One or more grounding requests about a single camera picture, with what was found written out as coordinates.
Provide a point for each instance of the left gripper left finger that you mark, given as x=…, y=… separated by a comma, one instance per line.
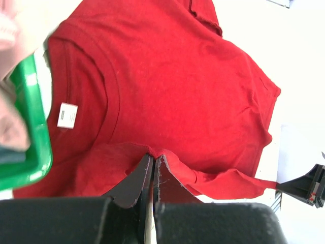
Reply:
x=127, y=212

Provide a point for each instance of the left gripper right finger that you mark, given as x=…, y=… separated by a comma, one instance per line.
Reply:
x=169, y=191

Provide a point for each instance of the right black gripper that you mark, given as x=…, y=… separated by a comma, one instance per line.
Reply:
x=310, y=185

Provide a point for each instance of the red t shirt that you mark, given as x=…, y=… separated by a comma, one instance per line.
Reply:
x=131, y=78

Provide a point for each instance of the green plastic bin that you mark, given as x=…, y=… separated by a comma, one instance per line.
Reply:
x=29, y=103

